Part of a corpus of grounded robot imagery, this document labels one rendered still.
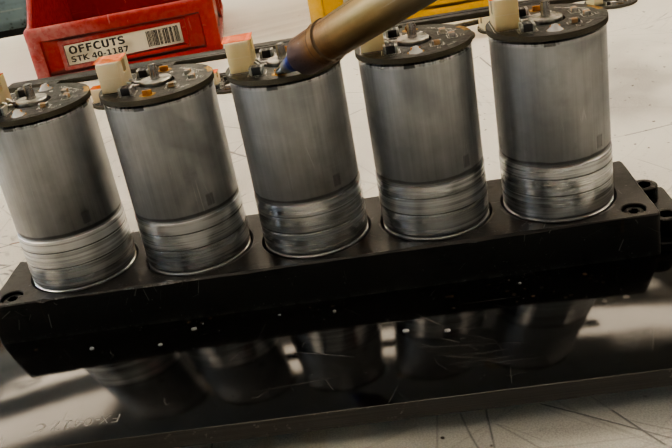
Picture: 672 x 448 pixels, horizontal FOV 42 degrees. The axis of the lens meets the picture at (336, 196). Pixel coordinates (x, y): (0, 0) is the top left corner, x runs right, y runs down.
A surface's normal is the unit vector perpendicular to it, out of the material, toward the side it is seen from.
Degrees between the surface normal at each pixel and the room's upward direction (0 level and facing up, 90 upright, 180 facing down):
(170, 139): 90
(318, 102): 90
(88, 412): 0
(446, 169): 90
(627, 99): 0
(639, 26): 0
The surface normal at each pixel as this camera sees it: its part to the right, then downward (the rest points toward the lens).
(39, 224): -0.14, 0.43
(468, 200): 0.59, 0.24
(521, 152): -0.74, 0.39
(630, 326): -0.16, -0.90
